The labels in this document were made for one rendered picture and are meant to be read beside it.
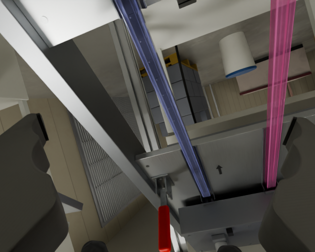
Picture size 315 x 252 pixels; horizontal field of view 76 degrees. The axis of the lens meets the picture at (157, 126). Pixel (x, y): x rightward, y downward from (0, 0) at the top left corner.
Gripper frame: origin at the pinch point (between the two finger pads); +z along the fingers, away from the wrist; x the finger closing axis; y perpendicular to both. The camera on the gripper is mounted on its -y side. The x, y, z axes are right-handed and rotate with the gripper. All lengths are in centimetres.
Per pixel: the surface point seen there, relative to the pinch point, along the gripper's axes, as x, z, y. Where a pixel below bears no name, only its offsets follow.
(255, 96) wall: 369, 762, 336
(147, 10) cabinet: -5, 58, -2
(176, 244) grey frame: 4, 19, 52
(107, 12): -4.6, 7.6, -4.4
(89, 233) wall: -129, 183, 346
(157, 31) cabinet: -3, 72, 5
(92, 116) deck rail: -7.7, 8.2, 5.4
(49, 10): -8.9, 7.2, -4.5
